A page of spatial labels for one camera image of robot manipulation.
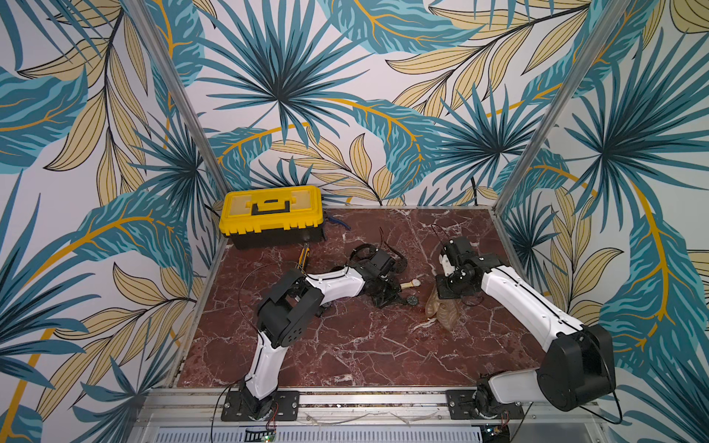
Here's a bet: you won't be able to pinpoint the yellow utility knife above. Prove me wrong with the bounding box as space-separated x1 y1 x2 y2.
297 245 310 271

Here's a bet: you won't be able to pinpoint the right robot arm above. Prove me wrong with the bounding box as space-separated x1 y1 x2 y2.
436 237 617 418

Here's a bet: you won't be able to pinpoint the blue handled pliers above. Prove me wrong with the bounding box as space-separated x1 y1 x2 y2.
325 215 352 231

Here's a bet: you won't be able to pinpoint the aluminium front rail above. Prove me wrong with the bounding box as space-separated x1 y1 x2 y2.
129 387 613 442

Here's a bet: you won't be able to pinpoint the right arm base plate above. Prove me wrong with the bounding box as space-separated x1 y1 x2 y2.
445 389 524 421

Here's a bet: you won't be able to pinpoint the cream strap watch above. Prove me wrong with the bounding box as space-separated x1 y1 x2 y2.
400 279 421 290

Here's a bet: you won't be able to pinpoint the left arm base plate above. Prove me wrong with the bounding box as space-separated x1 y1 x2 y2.
221 389 300 422

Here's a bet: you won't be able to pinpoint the yellow black toolbox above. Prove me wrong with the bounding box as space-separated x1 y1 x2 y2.
219 186 324 250

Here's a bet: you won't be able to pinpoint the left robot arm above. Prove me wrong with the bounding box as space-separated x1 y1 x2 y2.
244 244 408 405

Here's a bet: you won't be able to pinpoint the black looped watch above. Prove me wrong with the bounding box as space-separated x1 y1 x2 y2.
384 242 408 274

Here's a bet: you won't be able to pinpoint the beige striped cloth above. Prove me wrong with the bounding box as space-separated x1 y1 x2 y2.
425 293 461 332

